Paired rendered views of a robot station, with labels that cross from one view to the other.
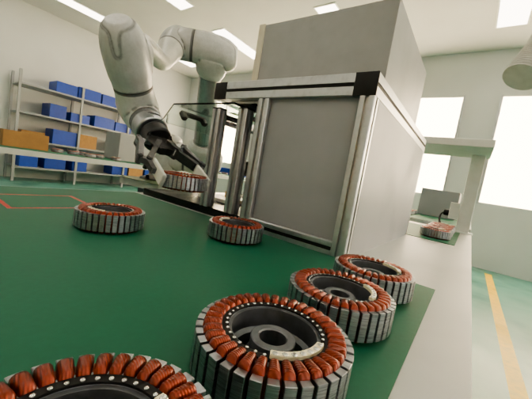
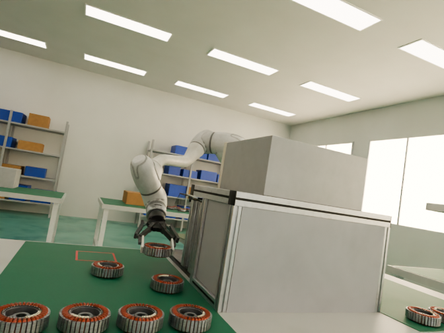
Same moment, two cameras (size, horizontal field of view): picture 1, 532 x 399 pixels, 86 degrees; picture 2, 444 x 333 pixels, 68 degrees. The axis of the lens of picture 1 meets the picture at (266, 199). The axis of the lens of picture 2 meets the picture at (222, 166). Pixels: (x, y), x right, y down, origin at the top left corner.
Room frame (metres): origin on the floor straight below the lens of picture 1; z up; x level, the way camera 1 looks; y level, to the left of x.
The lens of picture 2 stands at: (-0.34, -0.65, 1.11)
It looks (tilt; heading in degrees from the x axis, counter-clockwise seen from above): 4 degrees up; 32
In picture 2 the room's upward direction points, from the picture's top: 9 degrees clockwise
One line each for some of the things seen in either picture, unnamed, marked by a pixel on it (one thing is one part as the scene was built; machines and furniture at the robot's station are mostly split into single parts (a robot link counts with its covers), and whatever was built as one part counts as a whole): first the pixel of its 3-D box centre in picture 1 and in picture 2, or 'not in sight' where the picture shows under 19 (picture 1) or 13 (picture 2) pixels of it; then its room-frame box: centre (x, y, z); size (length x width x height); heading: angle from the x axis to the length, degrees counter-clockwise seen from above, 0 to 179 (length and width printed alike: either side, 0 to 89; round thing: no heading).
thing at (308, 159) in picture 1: (299, 171); (213, 248); (0.64, -0.06, 0.91); 0.28 x 0.03 x 0.32; 55
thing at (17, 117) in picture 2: not in sight; (12, 117); (2.97, 6.46, 1.89); 0.42 x 0.42 x 0.21; 53
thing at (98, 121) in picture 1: (100, 123); (205, 176); (6.47, 3.96, 1.40); 0.42 x 0.42 x 0.23; 55
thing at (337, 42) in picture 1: (343, 82); (287, 174); (0.94, -0.18, 1.22); 0.44 x 0.39 x 0.20; 145
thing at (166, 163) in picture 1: (168, 152); not in sight; (1.64, 0.60, 0.92); 0.18 x 0.16 x 0.22; 102
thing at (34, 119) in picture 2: not in sight; (39, 121); (3.37, 6.18, 1.90); 0.40 x 0.36 x 0.24; 56
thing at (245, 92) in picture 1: (336, 123); (285, 205); (0.96, -0.19, 1.09); 0.68 x 0.44 x 0.05; 145
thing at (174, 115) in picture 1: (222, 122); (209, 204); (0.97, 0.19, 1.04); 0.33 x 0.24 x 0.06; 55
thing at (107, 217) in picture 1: (110, 217); (107, 269); (0.50, 0.27, 0.77); 0.11 x 0.11 x 0.04
